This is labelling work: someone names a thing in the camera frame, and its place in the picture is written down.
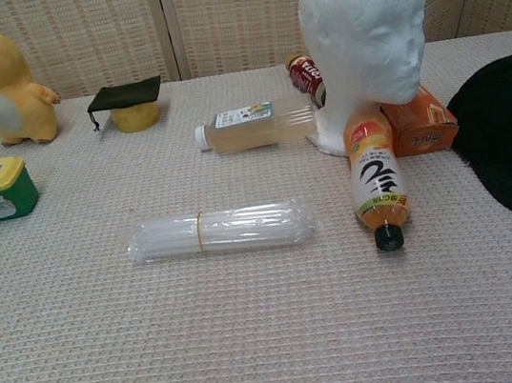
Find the clear tea bottle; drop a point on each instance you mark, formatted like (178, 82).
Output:
(257, 133)

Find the orange sauce bottle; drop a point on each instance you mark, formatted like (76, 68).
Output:
(376, 173)

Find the black graduation cap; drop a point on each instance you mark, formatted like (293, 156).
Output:
(126, 95)

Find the white foam mannequin head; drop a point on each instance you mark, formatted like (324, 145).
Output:
(355, 17)

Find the pack of white straws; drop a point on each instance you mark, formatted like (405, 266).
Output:
(242, 229)

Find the red label drink bottle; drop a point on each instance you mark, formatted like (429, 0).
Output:
(306, 75)

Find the yellow round sponge base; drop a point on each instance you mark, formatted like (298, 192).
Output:
(134, 119)

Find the beige woven tablecloth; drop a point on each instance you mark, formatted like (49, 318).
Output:
(162, 335)

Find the orange cardboard box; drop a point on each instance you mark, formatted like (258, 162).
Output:
(420, 128)

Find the woven folding screen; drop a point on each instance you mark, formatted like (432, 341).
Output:
(92, 33)

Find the yellow plush dinosaur toy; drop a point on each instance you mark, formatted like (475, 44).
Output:
(17, 107)

